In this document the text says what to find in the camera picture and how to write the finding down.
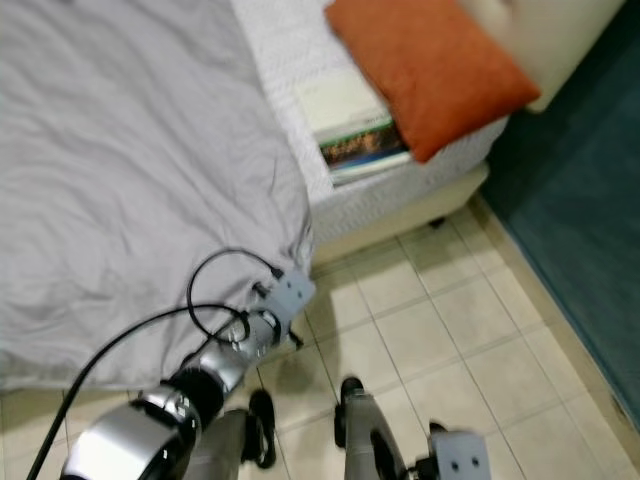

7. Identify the cream padded headboard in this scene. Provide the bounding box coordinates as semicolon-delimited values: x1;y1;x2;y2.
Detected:
455;0;629;113

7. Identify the white quilted mattress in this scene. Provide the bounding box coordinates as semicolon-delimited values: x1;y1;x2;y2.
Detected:
230;0;509;241

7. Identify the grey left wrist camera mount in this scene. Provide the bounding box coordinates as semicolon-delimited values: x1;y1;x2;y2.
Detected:
265;268;316;326

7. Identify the glossy city photo magazine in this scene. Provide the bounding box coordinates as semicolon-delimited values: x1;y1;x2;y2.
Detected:
295;72;413;188

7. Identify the orange rectangular pillow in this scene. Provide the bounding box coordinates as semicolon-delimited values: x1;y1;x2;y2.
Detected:
325;0;543;164

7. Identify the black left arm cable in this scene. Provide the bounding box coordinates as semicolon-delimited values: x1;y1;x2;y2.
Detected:
25;248;286;480

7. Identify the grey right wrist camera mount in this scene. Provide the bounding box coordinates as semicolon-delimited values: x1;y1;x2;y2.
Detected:
430;430;491;480

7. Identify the cream bed base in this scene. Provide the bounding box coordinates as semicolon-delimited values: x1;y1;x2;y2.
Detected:
310;160;491;266

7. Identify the silver robot right leg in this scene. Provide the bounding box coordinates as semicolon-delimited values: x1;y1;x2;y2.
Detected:
335;375;411;480

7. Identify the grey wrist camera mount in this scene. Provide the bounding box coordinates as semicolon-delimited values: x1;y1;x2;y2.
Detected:
430;430;491;480
265;268;316;326

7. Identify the grey crumpled duvet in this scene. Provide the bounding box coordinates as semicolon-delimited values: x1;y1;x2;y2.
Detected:
0;0;313;391

